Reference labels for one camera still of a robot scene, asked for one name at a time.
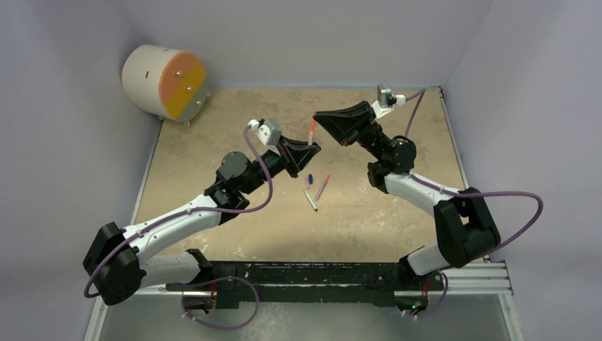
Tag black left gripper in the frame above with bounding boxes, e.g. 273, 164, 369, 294
241, 134, 319, 195

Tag orange pen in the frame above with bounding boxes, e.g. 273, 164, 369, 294
307, 119, 316, 146

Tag white pen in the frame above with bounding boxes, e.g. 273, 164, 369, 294
303, 189, 318, 212

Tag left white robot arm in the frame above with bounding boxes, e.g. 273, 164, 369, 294
82, 136, 321, 305

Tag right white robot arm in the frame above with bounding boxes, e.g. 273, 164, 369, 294
313, 101, 501, 289

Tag purple pen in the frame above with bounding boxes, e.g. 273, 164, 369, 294
314, 175, 330, 200

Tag round mini drawer cabinet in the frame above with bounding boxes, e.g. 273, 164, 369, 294
121, 44, 209, 126

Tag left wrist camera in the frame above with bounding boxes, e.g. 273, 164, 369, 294
248, 119, 283, 146

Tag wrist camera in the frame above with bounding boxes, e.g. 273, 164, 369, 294
371, 84, 406, 119
248, 119, 283, 146

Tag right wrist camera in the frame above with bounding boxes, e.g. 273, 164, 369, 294
371, 84, 406, 119

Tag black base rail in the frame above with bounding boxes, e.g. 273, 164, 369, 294
188, 249, 445, 312

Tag aluminium frame rail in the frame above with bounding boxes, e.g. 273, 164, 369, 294
442, 262, 513, 296

